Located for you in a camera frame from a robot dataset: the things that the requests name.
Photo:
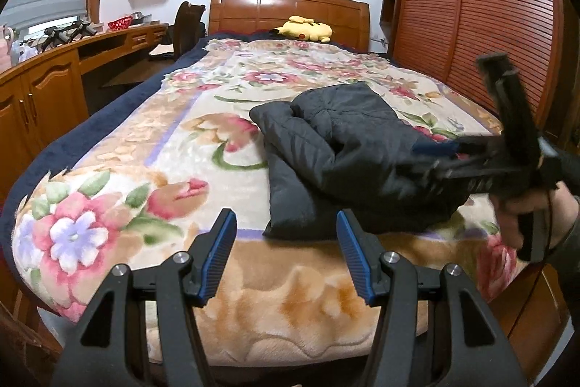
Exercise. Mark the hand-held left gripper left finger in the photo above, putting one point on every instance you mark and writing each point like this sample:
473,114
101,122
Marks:
217,260

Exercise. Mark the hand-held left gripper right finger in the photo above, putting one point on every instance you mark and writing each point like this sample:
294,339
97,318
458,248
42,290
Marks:
355,260

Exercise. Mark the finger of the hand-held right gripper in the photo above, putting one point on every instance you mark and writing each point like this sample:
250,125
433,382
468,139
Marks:
448,174
435,149

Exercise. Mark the black jacket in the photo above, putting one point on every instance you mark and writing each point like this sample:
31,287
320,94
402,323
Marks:
344,133

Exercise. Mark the person's right hand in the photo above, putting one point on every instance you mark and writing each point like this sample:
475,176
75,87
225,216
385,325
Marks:
562,210

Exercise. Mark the floral blanket bed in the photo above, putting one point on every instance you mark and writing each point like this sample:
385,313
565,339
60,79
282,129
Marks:
181,133

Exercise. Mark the wooden louvred wardrobe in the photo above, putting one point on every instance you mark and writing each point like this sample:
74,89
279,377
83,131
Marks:
453,6

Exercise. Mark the yellow plush toy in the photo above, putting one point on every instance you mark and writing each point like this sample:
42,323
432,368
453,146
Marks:
303,29

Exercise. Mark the brown basket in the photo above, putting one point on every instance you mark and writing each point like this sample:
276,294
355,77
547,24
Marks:
22,346

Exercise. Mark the wooden bed headboard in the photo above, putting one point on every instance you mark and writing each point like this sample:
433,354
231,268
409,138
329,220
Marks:
253,10

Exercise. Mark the dark brown chair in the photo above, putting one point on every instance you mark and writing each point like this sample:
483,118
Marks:
185,29

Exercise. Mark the wooden desk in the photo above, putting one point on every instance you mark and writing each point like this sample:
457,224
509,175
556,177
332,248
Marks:
45,87

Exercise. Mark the grey tray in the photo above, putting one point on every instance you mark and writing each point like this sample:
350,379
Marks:
141,18

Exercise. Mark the red basket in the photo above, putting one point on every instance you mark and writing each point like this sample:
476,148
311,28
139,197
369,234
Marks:
120,23

